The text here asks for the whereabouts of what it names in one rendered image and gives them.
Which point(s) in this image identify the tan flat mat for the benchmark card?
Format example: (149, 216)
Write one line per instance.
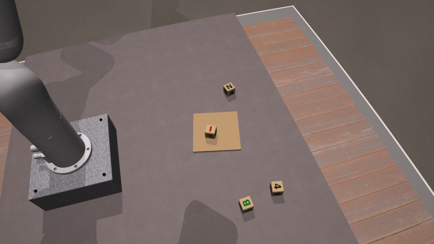
(227, 135)

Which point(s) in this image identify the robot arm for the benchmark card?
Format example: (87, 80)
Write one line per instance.
(25, 102)

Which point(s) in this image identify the beige letter block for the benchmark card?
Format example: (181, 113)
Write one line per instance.
(276, 188)
(210, 131)
(246, 204)
(229, 89)

